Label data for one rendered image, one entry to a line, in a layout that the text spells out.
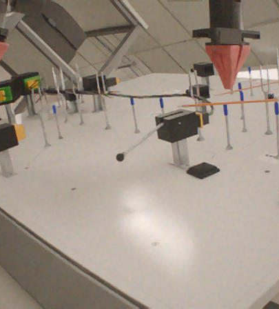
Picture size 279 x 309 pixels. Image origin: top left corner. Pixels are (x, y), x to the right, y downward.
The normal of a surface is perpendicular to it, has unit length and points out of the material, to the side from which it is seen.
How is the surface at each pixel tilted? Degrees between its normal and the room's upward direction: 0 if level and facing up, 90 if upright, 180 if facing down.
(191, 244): 53
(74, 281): 90
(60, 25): 90
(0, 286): 90
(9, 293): 90
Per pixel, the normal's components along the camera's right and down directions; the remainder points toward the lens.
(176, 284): -0.15, -0.93
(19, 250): -0.58, -0.55
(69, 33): 0.66, 0.18
